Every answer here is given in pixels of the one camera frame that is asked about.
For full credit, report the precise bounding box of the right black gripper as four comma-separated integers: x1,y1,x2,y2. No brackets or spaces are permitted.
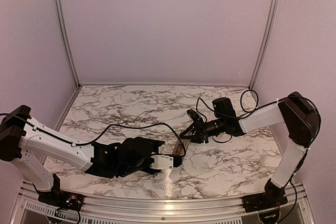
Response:
180,116,226,143

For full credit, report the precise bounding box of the grey remote control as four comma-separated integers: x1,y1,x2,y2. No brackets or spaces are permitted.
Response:
171,131,191,158

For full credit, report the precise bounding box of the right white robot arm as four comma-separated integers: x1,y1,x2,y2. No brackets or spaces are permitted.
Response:
180,92,321,207

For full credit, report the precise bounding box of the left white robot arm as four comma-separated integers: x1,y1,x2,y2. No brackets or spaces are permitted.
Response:
1,105,173,206

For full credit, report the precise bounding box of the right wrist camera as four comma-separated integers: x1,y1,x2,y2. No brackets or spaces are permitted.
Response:
186,109,204,123

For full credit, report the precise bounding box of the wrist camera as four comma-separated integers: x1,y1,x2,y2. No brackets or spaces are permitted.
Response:
186,109,204,123
150,154,183,170

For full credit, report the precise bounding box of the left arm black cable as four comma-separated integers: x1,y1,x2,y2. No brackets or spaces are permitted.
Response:
0,113,184,147

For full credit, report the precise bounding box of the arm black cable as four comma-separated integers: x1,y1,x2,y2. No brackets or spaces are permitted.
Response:
196,89,322,148
0,113,184,147

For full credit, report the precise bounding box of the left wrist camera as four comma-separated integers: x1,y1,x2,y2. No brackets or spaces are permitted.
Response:
150,154,183,170

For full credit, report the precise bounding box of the front aluminium rail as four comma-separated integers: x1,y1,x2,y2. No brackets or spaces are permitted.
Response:
10,182,316,223

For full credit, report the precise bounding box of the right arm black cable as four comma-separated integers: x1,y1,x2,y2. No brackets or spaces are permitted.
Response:
196,89,322,148

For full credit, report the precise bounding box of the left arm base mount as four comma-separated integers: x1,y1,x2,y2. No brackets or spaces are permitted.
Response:
38,191,84,211

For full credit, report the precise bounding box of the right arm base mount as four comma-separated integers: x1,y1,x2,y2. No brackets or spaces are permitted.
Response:
242,192,288,212

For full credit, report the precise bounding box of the right aluminium frame post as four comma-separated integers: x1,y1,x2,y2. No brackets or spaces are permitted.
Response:
248,0,279,89

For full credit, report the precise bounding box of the aluminium frame post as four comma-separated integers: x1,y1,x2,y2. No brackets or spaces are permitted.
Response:
248,0,279,89
54,0,81,89

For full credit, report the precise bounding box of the left aluminium frame post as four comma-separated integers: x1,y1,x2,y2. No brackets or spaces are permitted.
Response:
54,0,81,89

